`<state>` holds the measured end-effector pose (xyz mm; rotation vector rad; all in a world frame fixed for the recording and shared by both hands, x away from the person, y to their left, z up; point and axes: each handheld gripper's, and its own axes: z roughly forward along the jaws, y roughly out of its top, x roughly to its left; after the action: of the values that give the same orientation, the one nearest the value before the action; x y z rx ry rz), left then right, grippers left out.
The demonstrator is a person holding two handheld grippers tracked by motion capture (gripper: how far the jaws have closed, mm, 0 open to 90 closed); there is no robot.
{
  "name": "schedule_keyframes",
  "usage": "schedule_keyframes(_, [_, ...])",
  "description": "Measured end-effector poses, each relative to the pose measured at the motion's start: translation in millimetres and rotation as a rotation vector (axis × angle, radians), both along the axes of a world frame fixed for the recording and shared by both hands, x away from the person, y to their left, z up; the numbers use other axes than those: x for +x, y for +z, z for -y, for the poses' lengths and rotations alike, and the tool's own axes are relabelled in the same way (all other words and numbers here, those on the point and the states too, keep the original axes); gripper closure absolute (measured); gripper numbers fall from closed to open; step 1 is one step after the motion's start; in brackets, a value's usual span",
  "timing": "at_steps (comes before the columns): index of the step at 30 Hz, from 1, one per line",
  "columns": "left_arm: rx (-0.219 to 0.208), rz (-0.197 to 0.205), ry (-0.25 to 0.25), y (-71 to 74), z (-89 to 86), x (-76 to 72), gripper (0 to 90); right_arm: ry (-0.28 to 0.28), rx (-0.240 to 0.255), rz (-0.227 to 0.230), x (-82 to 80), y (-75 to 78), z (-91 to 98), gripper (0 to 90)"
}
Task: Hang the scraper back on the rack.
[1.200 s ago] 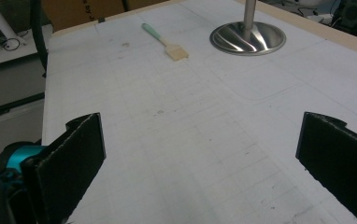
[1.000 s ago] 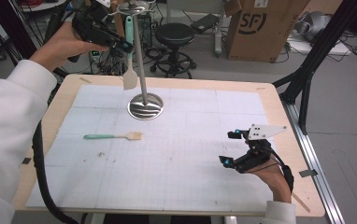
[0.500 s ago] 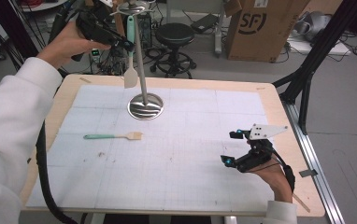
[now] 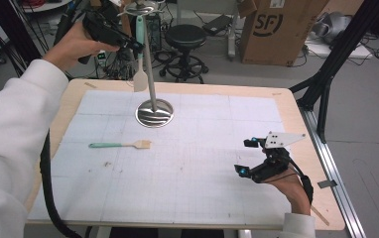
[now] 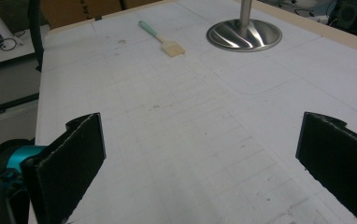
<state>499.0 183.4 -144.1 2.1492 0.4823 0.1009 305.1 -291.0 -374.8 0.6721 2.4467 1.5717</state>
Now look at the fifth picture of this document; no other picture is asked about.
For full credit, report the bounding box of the steel utensil stand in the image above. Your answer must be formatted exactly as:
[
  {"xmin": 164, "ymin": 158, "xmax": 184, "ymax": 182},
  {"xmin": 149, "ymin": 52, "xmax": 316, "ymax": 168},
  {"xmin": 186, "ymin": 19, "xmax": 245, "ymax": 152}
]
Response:
[{"xmin": 206, "ymin": 0, "xmax": 283, "ymax": 53}]

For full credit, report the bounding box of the black upright pole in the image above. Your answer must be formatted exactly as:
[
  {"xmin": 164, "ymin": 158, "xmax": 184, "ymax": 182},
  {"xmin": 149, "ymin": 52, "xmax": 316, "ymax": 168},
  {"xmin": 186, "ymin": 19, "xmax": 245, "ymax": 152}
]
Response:
[{"xmin": 27, "ymin": 0, "xmax": 43, "ymax": 72}]

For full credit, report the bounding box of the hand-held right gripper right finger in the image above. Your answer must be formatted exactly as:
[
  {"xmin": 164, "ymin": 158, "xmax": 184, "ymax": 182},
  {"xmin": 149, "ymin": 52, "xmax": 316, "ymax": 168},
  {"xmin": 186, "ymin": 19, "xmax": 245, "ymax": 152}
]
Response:
[{"xmin": 295, "ymin": 111, "xmax": 357, "ymax": 224}]

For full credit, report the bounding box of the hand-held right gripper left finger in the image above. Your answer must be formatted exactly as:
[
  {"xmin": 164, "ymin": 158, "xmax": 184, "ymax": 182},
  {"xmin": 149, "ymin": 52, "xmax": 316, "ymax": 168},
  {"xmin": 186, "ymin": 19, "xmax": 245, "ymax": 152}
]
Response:
[{"xmin": 21, "ymin": 112, "xmax": 107, "ymax": 224}]

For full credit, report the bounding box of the black cable loop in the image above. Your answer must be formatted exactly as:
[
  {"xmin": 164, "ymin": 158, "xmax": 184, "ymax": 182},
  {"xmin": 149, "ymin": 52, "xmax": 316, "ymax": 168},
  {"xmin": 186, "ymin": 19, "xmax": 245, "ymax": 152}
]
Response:
[{"xmin": 0, "ymin": 36, "xmax": 19, "ymax": 52}]

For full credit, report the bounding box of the green-handled pastry brush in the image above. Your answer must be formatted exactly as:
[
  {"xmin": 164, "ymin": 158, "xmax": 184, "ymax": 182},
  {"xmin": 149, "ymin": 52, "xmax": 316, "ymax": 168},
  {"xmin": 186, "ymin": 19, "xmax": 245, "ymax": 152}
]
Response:
[{"xmin": 137, "ymin": 20, "xmax": 186, "ymax": 58}]

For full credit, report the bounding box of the black computer tower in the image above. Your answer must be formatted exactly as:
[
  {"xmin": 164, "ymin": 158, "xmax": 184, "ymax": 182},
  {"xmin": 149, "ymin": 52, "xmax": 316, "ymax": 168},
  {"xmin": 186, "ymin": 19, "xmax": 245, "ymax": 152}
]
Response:
[{"xmin": 334, "ymin": 0, "xmax": 357, "ymax": 31}]

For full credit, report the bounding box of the white low platform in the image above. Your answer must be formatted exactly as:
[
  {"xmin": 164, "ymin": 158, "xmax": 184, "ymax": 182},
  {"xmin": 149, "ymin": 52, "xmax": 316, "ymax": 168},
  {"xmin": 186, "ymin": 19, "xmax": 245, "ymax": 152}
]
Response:
[{"xmin": 0, "ymin": 26, "xmax": 42, "ymax": 68}]

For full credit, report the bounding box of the white grid mat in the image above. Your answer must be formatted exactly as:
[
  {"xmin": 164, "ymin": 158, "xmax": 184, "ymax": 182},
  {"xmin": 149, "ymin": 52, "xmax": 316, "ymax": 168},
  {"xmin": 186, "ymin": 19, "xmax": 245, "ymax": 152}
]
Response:
[{"xmin": 28, "ymin": 0, "xmax": 357, "ymax": 224}]

